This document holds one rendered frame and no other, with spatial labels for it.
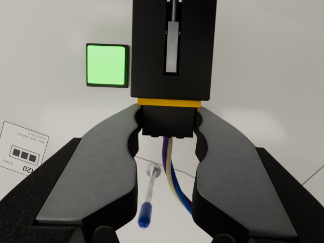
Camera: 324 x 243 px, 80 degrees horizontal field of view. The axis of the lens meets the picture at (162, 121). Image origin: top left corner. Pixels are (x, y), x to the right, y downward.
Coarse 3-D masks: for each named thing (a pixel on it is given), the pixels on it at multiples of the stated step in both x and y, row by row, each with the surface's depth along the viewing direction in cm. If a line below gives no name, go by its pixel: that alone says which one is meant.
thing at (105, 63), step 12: (96, 48) 18; (108, 48) 18; (120, 48) 18; (96, 60) 18; (108, 60) 18; (120, 60) 18; (96, 72) 18; (108, 72) 18; (120, 72) 18; (96, 84) 19; (108, 84) 19; (120, 84) 19
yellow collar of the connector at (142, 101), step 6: (138, 102) 11; (144, 102) 11; (150, 102) 11; (156, 102) 11; (162, 102) 11; (168, 102) 11; (174, 102) 11; (180, 102) 11; (186, 102) 11; (192, 102) 11; (198, 102) 11
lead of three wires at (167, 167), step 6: (168, 138) 12; (162, 144) 12; (168, 144) 12; (162, 150) 12; (168, 150) 12; (162, 156) 12; (168, 156) 12; (162, 162) 13; (168, 162) 12; (168, 168) 12; (168, 174) 12; (174, 174) 13; (168, 180) 12; (174, 180) 12; (174, 186) 13; (174, 192) 12; (180, 192) 12; (180, 198) 12; (186, 198) 13; (186, 204) 12
